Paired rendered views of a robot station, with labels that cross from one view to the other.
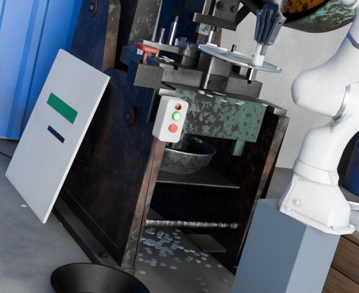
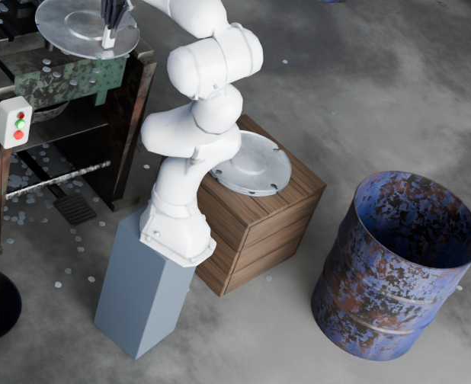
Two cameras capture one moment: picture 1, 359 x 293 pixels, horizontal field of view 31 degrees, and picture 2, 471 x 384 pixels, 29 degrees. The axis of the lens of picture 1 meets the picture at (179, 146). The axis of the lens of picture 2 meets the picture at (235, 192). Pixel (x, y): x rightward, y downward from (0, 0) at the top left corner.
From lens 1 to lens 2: 1.27 m
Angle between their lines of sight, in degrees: 33
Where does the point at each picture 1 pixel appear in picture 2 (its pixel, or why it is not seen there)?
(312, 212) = (171, 244)
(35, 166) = not seen: outside the picture
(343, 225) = (202, 251)
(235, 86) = not seen: hidden behind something
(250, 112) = (110, 62)
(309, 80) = (158, 136)
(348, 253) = (222, 218)
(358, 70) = (203, 141)
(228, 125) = (84, 84)
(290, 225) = (150, 254)
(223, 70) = not seen: hidden behind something
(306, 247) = (168, 272)
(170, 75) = (6, 48)
